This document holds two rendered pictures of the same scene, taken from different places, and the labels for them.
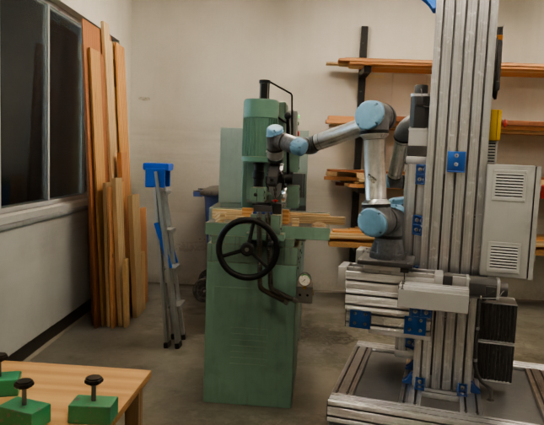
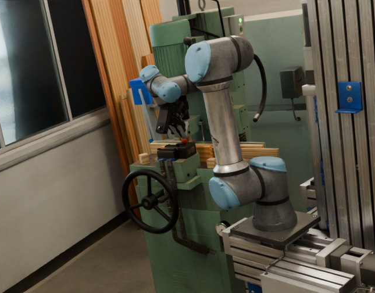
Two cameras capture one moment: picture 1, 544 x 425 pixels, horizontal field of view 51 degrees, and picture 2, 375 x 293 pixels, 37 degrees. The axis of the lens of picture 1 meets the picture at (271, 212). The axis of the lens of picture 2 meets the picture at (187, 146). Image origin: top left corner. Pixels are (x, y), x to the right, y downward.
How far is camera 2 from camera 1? 145 cm
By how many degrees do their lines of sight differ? 32
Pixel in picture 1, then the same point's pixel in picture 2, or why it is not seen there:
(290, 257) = (211, 202)
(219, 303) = (157, 246)
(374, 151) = (211, 107)
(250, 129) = (157, 60)
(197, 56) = not seen: outside the picture
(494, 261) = not seen: outside the picture
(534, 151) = not seen: outside the picture
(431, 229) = (335, 183)
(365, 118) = (191, 68)
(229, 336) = (172, 278)
